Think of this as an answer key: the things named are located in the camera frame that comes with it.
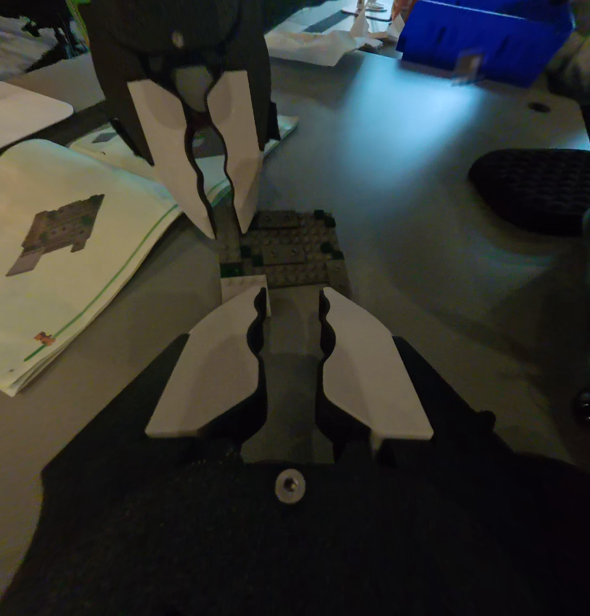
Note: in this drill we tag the blue plastic bin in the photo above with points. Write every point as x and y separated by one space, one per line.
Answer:
507 43

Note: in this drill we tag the instruction booklet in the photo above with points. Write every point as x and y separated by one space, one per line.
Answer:
107 250

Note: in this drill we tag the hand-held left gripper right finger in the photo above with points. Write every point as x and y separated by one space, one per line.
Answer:
372 380

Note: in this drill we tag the black mesh pad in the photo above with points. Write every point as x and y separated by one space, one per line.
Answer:
540 192

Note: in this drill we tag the grey toy brick plate assembly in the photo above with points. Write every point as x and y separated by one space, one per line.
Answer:
295 250

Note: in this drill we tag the white paper bag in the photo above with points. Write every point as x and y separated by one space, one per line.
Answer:
314 45

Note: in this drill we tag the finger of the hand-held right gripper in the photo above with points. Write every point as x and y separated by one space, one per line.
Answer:
165 144
242 144

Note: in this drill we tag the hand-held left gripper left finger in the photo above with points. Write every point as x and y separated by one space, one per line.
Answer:
213 375

